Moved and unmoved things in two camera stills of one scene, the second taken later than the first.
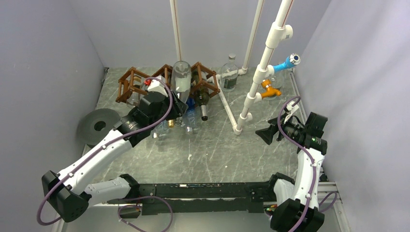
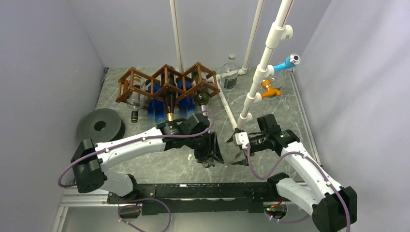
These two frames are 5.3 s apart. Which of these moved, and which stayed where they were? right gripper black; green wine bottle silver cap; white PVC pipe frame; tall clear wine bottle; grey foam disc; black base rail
Moved: right gripper black; tall clear wine bottle
Stayed: grey foam disc; green wine bottle silver cap; white PVC pipe frame; black base rail
